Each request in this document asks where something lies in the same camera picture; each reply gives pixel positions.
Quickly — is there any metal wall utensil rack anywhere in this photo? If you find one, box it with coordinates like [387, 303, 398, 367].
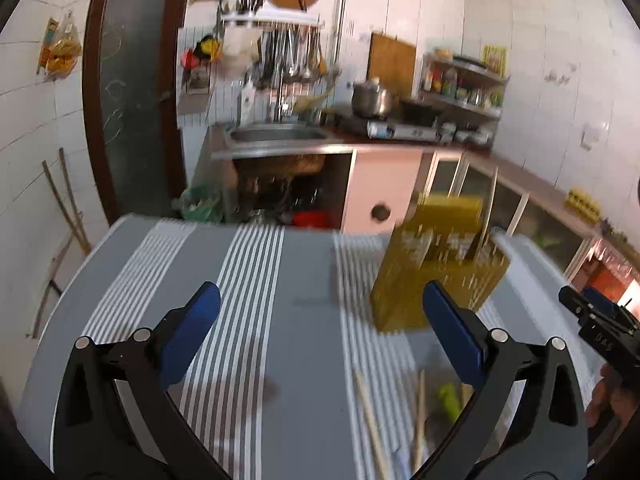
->
[220, 10, 326, 28]

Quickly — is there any red plastic basin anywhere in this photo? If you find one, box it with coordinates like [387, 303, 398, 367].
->
[292, 211, 331, 230]

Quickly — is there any glass door cabinet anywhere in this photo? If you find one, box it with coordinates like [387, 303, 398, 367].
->
[425, 150, 601, 281]

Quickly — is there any yellow utensil holder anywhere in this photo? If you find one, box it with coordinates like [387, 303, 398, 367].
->
[369, 194, 512, 333]

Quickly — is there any row of hanging metal ladles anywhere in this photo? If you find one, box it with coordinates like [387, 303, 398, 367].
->
[257, 25, 328, 86]

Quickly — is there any hanging bag of yellow goods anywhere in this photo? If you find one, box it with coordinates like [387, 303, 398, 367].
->
[37, 12, 83, 81]

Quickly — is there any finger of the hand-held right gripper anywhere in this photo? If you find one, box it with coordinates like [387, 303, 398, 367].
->
[558, 286, 601, 332]
[581, 286, 640, 328]

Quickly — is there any hanging white cloth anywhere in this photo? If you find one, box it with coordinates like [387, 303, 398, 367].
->
[221, 25, 258, 68]

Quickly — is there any steel cooking pot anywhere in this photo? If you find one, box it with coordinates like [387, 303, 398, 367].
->
[351, 79, 396, 118]

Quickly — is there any yellow black bundle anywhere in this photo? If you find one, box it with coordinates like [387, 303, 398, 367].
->
[195, 35, 221, 61]

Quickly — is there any green plastic bag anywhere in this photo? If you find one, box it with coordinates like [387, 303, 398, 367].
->
[175, 185, 223, 223]

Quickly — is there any yellow plastic hose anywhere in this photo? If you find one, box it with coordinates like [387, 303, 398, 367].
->
[292, 85, 336, 113]

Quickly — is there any green plastic utensil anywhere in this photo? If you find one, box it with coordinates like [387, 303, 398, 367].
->
[436, 382, 464, 422]

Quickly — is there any metal corner shelf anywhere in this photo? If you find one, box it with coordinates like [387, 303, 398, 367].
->
[419, 50, 511, 123]

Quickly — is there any thin wooden stick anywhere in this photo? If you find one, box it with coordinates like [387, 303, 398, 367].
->
[27, 147, 86, 339]
[41, 159, 93, 256]

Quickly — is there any grey white striped tablecloth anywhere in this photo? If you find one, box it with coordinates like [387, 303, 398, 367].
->
[15, 214, 608, 480]

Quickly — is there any group of small bowls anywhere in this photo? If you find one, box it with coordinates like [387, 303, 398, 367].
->
[440, 122, 493, 148]

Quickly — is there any person's right hand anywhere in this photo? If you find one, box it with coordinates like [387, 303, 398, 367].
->
[585, 364, 628, 428]

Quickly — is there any steel sink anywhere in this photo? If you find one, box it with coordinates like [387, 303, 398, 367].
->
[225, 122, 331, 146]

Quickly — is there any metal faucet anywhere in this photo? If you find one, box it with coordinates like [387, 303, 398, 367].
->
[267, 67, 293, 123]

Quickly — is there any wooden chopstick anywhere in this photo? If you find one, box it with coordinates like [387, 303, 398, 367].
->
[354, 370, 394, 480]

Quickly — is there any yellow egg tray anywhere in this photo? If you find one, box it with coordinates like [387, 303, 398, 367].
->
[564, 187, 603, 223]

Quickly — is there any steel gas stove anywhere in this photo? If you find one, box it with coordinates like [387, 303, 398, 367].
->
[337, 110, 451, 143]

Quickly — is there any brown frosted glass door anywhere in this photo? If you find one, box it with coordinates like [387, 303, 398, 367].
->
[81, 0, 196, 223]

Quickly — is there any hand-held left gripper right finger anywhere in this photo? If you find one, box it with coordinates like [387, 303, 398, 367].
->
[410, 280, 591, 480]

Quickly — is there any yellow wall poster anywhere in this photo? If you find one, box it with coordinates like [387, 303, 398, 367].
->
[481, 45, 508, 76]

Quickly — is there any rectangular wooden cutting board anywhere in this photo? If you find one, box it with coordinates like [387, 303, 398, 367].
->
[367, 31, 418, 101]

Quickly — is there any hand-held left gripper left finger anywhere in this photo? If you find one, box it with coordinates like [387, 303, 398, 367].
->
[52, 281, 233, 480]

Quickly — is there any pink cabinet door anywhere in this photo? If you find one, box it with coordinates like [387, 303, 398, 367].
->
[341, 149, 425, 235]

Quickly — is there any white soap bottle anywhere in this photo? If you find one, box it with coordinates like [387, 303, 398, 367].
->
[237, 72, 257, 126]

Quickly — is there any row of condiment bottles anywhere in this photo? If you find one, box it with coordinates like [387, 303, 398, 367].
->
[422, 65, 503, 108]

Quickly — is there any metal wall pipe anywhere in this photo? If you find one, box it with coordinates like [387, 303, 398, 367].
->
[337, 0, 351, 68]

